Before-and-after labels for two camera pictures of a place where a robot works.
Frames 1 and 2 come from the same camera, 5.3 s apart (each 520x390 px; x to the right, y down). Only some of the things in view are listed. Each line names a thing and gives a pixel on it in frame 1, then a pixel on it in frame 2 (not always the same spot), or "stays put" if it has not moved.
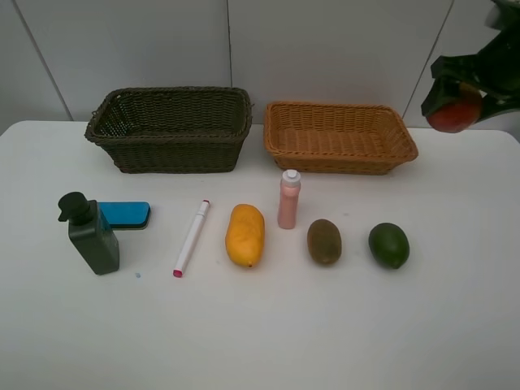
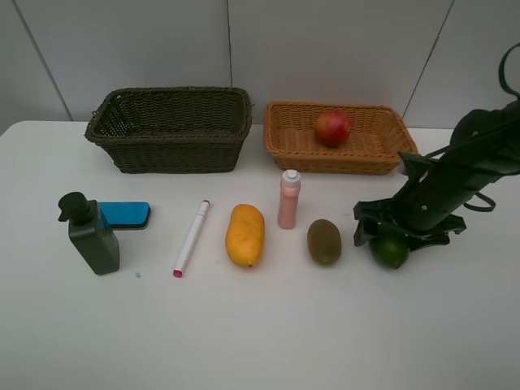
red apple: (461, 115) to (332, 128)
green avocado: (389, 244) stays put
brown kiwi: (324, 240) stays put
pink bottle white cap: (288, 199) stays put
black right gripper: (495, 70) to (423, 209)
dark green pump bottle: (90, 232) stays put
